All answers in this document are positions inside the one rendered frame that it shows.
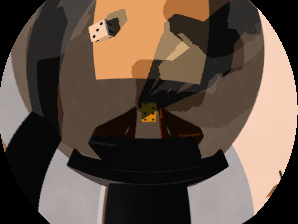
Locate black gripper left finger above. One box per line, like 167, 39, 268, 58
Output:
92, 107, 137, 138

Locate yellow die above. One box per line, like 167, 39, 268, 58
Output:
141, 103, 157, 122

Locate white dice with black pips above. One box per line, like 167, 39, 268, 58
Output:
89, 19, 115, 43

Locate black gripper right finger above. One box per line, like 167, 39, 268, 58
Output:
159, 107, 204, 145

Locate orange square mat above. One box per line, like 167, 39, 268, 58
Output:
93, 0, 209, 85

